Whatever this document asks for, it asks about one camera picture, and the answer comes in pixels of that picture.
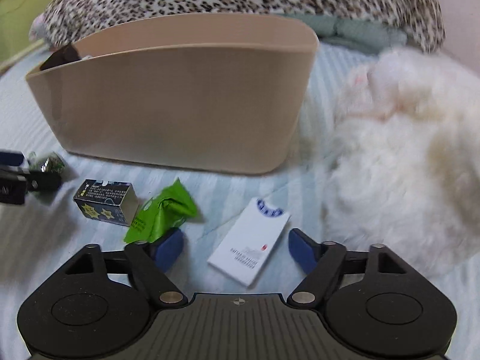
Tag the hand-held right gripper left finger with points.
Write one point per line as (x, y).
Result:
(169, 248)

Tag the small dark blue box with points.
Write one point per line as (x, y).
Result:
(105, 202)

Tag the dark brown item in bin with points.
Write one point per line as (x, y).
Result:
(60, 57)

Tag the beige plastic storage bin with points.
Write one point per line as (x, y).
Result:
(176, 105)

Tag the white box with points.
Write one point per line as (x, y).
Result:
(249, 240)

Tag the yellow green plastic container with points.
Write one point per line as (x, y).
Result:
(26, 11)

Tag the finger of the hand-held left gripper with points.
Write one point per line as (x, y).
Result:
(33, 184)

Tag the white fluffy plush toy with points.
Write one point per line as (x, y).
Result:
(397, 157)

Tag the green snack packet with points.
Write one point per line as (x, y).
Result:
(162, 211)

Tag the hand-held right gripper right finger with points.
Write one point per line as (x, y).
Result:
(302, 250)

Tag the light green folded cloth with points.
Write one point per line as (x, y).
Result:
(352, 32)

